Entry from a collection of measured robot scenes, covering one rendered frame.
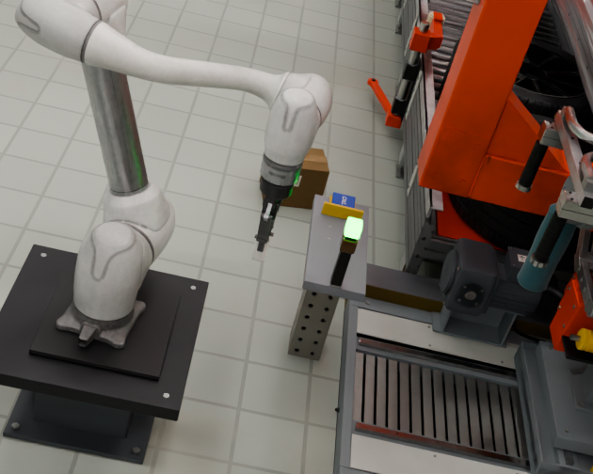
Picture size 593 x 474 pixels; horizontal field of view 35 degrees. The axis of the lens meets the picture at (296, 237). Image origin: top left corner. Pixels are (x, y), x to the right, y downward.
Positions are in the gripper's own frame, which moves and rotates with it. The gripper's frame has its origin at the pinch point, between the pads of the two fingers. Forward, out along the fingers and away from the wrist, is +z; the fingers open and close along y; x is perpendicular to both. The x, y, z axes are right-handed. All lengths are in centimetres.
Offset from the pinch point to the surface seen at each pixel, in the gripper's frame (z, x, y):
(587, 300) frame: 6, 83, -30
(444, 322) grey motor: 54, 57, -65
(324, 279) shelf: 21.6, 16.1, -24.2
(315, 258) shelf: 21.5, 12.0, -32.5
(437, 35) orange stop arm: 15, 29, -202
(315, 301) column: 43, 15, -42
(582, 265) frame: 5, 82, -43
